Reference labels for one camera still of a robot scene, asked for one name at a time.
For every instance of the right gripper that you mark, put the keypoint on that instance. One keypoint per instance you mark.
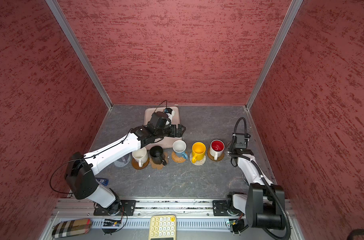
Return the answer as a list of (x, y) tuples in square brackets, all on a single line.
[(231, 145)]

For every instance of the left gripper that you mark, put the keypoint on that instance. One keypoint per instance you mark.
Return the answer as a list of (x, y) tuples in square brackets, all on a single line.
[(179, 133)]

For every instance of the red interior mug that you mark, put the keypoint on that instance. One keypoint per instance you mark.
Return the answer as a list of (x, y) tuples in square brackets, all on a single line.
[(217, 147)]

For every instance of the brown wooden coaster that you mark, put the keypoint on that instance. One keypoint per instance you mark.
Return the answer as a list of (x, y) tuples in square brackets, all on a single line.
[(213, 158)]

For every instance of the black mug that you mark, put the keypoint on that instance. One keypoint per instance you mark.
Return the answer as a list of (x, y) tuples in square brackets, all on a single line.
[(157, 155)]

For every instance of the blue floral mug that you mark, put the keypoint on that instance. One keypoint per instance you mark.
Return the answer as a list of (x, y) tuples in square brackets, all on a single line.
[(179, 146)]

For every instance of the white mug front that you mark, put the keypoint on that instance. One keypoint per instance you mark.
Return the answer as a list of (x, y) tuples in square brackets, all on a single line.
[(140, 155)]

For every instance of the woven rattan coaster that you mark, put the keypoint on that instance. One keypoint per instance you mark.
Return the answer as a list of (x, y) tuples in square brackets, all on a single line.
[(179, 157)]

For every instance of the brown paw coaster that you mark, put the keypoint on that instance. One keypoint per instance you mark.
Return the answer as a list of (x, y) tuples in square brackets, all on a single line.
[(156, 166)]

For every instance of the yellow mug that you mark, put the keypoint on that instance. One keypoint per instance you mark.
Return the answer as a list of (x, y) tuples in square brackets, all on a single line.
[(198, 152)]

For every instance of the brown glossy coaster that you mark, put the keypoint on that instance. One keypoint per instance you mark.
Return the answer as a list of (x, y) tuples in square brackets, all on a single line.
[(136, 166)]

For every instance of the white braided coaster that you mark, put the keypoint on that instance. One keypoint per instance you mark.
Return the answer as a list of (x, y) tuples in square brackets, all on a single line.
[(197, 163)]

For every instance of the lavender mug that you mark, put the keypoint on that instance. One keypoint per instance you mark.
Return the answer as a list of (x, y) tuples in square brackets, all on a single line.
[(123, 161)]

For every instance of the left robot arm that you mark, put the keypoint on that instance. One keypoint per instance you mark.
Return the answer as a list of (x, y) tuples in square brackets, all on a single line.
[(82, 168)]

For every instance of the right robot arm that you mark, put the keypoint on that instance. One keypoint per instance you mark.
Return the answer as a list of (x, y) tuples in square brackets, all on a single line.
[(264, 204)]

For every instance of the beige serving tray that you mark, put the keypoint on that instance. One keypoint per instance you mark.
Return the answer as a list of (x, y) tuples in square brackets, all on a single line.
[(167, 142)]

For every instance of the blue black handheld device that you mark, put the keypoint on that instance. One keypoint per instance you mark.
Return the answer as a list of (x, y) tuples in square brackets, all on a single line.
[(102, 181)]

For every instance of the yellow keypad calculator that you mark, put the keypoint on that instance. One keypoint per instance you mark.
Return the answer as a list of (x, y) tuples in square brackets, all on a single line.
[(162, 227)]

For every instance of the plaid glasses case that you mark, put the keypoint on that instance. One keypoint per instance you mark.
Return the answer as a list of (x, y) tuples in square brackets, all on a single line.
[(71, 228)]

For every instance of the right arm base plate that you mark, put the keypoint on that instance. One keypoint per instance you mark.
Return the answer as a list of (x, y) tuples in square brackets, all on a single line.
[(232, 208)]

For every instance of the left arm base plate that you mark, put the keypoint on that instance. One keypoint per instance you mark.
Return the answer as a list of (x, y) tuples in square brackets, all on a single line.
[(126, 207)]

